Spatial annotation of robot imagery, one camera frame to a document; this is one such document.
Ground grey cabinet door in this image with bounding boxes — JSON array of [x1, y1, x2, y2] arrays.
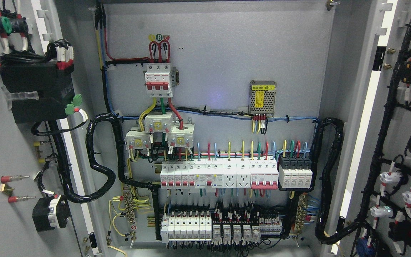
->
[[341, 0, 411, 257], [0, 0, 106, 257]]

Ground black cable harness right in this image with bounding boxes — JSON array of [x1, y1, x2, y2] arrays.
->
[[311, 118, 345, 245]]

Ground grey electrical cabinet body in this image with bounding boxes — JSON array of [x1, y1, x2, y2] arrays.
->
[[54, 0, 382, 257]]

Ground black cable harness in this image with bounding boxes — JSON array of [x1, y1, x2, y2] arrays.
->
[[50, 113, 126, 204], [311, 118, 345, 245]]

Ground black white surge protector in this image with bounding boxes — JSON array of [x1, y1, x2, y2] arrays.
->
[[278, 156, 313, 191]]

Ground red handled circuit breaker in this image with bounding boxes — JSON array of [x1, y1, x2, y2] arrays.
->
[[250, 160, 279, 189]]

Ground lower white breaker row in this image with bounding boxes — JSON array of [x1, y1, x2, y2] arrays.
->
[[161, 210, 213, 245]]

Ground black digital power meter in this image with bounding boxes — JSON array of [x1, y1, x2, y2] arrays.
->
[[1, 61, 82, 124]]

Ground relay terminal row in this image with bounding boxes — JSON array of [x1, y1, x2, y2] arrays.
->
[[211, 205, 284, 248]]

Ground black cable harness left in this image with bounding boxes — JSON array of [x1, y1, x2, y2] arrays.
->
[[50, 113, 126, 204]]

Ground white mini breaker row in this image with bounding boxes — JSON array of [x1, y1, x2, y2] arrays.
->
[[160, 160, 224, 192]]

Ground metal mesh power supply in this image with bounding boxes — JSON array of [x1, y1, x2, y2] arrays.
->
[[248, 80, 277, 115]]

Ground red main circuit breaker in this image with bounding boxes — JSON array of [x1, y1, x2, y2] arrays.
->
[[144, 63, 173, 98]]

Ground white current transformer group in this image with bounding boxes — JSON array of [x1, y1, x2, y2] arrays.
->
[[125, 112, 195, 151]]

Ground white rotary selector switch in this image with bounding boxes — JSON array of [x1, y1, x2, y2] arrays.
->
[[32, 195, 70, 232]]

